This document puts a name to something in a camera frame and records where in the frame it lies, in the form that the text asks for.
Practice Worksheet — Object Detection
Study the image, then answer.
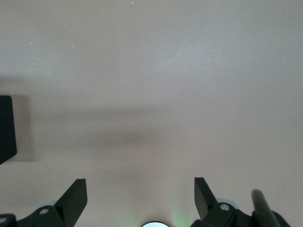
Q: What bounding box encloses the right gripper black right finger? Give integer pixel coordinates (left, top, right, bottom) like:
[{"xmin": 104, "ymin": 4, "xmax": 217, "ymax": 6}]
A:
[{"xmin": 190, "ymin": 177, "xmax": 254, "ymax": 227}]

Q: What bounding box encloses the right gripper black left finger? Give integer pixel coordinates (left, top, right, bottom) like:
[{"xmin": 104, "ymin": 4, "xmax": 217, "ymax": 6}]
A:
[{"xmin": 16, "ymin": 178, "xmax": 88, "ymax": 227}]

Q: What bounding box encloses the black plastic box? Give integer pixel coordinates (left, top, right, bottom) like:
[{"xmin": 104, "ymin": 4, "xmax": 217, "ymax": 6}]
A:
[{"xmin": 0, "ymin": 95, "xmax": 18, "ymax": 166}]

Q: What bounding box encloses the large table cover mat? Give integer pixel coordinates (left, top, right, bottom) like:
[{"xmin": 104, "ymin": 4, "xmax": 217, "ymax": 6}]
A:
[{"xmin": 0, "ymin": 0, "xmax": 303, "ymax": 227}]

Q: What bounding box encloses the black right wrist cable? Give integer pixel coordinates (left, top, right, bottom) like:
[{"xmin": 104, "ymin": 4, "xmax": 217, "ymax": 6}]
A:
[{"xmin": 250, "ymin": 189, "xmax": 288, "ymax": 227}]

